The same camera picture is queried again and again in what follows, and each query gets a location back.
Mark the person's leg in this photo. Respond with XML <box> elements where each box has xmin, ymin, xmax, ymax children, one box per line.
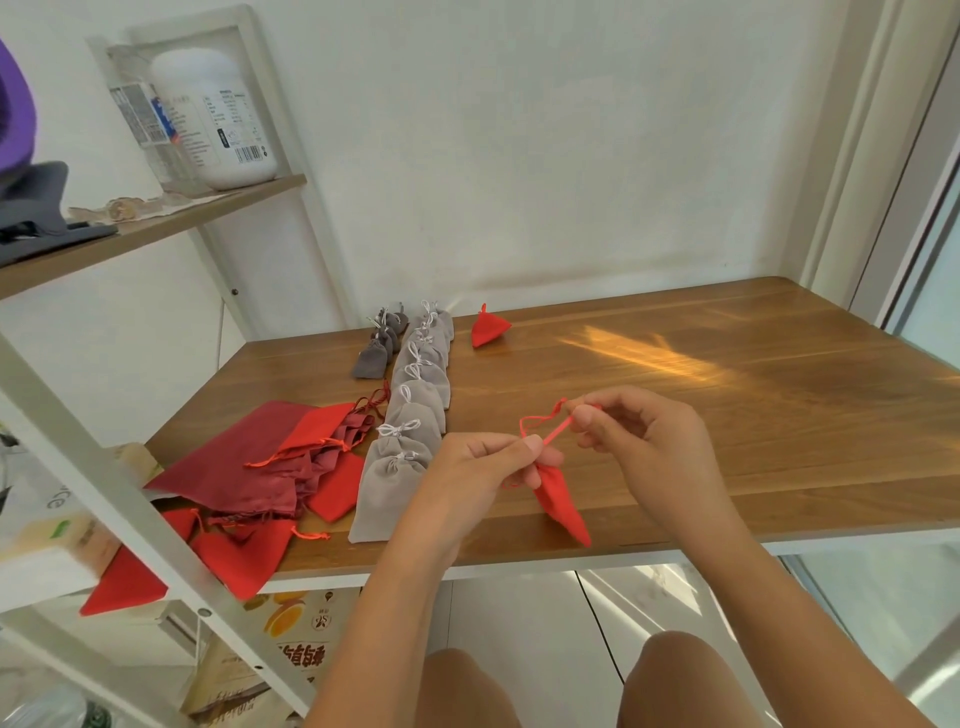
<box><xmin>422</xmin><ymin>648</ymin><xmax>524</xmax><ymax>728</ymax></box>
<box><xmin>617</xmin><ymin>630</ymin><xmax>768</xmax><ymax>728</ymax></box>

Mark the crumpled clear wrapper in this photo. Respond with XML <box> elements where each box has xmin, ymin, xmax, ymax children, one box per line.
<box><xmin>66</xmin><ymin>189</ymin><xmax>235</xmax><ymax>226</ymax></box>

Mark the clear plastic container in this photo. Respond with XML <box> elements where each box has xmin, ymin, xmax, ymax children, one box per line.
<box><xmin>106</xmin><ymin>42</ymin><xmax>198</xmax><ymax>193</ymax></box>

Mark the purple object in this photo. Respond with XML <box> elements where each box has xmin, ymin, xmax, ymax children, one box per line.
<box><xmin>0</xmin><ymin>37</ymin><xmax>38</xmax><ymax>180</ymax></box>

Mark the white window frame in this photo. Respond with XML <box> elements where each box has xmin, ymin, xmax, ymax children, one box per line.
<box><xmin>778</xmin><ymin>0</ymin><xmax>960</xmax><ymax>335</ymax></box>

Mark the person's right leg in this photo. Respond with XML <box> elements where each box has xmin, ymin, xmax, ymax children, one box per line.
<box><xmin>617</xmin><ymin>630</ymin><xmax>768</xmax><ymax>728</ymax></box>

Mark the large dark red pouch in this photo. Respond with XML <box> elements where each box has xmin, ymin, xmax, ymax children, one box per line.
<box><xmin>144</xmin><ymin>400</ymin><xmax>320</xmax><ymax>520</ymax></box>

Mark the pleated dark red pouch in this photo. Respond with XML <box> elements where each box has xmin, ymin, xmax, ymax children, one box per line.
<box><xmin>294</xmin><ymin>408</ymin><xmax>377</xmax><ymax>520</ymax></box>

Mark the red drawstring pouch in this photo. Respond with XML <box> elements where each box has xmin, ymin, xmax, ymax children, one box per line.
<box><xmin>470</xmin><ymin>303</ymin><xmax>514</xmax><ymax>349</ymax></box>
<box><xmin>190</xmin><ymin>517</ymin><xmax>332</xmax><ymax>602</ymax></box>
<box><xmin>306</xmin><ymin>452</ymin><xmax>367</xmax><ymax>525</ymax></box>
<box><xmin>78</xmin><ymin>507</ymin><xmax>205</xmax><ymax>618</ymax></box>
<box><xmin>504</xmin><ymin>397</ymin><xmax>603</xmax><ymax>549</ymax></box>
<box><xmin>246</xmin><ymin>402</ymin><xmax>363</xmax><ymax>471</ymax></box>

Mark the flat red drawstring pouch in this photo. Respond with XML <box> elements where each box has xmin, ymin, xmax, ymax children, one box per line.
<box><xmin>78</xmin><ymin>507</ymin><xmax>205</xmax><ymax>618</ymax></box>
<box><xmin>246</xmin><ymin>402</ymin><xmax>363</xmax><ymax>471</ymax></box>
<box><xmin>306</xmin><ymin>452</ymin><xmax>367</xmax><ymax>525</ymax></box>
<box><xmin>190</xmin><ymin>517</ymin><xmax>332</xmax><ymax>602</ymax></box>

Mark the person's right forearm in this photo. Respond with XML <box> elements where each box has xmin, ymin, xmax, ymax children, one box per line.
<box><xmin>636</xmin><ymin>491</ymin><xmax>940</xmax><ymax>728</ymax></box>

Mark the person's right hand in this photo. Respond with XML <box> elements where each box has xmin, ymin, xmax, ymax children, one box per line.
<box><xmin>566</xmin><ymin>385</ymin><xmax>726</xmax><ymax>528</ymax></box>

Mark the wooden shelf board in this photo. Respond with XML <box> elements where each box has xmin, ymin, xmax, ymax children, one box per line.
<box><xmin>0</xmin><ymin>173</ymin><xmax>308</xmax><ymax>302</ymax></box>

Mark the person's left forearm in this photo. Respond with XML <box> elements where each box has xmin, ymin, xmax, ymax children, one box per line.
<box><xmin>303</xmin><ymin>525</ymin><xmax>460</xmax><ymax>728</ymax></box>

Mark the row of light grey pouches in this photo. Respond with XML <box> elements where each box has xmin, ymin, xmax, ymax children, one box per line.
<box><xmin>348</xmin><ymin>300</ymin><xmax>457</xmax><ymax>546</ymax></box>

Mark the white plastic bottle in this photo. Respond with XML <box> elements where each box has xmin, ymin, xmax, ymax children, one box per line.
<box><xmin>148</xmin><ymin>45</ymin><xmax>281</xmax><ymax>192</ymax></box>

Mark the white metal shelf frame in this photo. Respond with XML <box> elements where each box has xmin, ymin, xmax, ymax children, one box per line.
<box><xmin>0</xmin><ymin>3</ymin><xmax>354</xmax><ymax>728</ymax></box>

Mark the orange printed carton box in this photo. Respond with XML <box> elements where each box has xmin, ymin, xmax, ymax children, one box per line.
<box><xmin>182</xmin><ymin>587</ymin><xmax>364</xmax><ymax>728</ymax></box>

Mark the person's left hand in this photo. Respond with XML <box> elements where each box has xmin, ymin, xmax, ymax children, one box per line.
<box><xmin>409</xmin><ymin>432</ymin><xmax>565</xmax><ymax>558</ymax></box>

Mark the person's left leg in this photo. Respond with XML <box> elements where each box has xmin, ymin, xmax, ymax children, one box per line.
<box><xmin>422</xmin><ymin>648</ymin><xmax>524</xmax><ymax>728</ymax></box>

